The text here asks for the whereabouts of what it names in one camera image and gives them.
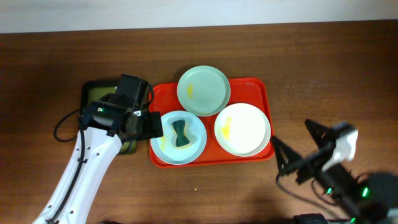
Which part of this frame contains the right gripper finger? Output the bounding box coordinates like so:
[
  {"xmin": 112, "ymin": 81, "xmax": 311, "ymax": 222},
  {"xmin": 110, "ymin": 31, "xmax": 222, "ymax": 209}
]
[
  {"xmin": 305, "ymin": 119, "xmax": 336, "ymax": 149},
  {"xmin": 271, "ymin": 136, "xmax": 303, "ymax": 174}
]

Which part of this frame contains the green yellow sponge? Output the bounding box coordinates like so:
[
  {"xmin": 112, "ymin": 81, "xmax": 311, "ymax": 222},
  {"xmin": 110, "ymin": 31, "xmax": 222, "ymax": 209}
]
[{"xmin": 172, "ymin": 119, "xmax": 190, "ymax": 148}]

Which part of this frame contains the light blue plate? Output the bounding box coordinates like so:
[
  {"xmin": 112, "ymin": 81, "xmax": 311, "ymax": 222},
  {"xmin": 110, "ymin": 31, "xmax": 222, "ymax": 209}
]
[{"xmin": 150, "ymin": 111, "xmax": 207, "ymax": 166}]

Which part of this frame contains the white plate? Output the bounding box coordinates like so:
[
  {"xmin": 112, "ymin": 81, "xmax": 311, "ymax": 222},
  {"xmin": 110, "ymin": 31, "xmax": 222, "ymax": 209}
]
[{"xmin": 214, "ymin": 103, "xmax": 271, "ymax": 157}]

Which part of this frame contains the mint green plate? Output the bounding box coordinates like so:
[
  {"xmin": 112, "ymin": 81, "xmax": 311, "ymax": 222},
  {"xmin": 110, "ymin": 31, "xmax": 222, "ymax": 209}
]
[{"xmin": 177, "ymin": 65, "xmax": 231, "ymax": 116}]

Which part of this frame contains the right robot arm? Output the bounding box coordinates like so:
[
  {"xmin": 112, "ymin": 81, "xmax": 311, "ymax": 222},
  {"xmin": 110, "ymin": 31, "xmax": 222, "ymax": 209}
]
[{"xmin": 270, "ymin": 119, "xmax": 397, "ymax": 223}]

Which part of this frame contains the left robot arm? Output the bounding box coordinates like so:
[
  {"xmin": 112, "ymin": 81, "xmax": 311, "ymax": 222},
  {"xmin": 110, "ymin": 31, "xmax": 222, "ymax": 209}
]
[{"xmin": 35, "ymin": 74, "xmax": 163, "ymax": 223}]

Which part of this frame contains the black rectangular tray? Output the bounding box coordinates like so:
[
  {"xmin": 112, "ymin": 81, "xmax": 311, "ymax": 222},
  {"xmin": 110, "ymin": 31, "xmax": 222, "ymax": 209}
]
[{"xmin": 80, "ymin": 80, "xmax": 136, "ymax": 155}]

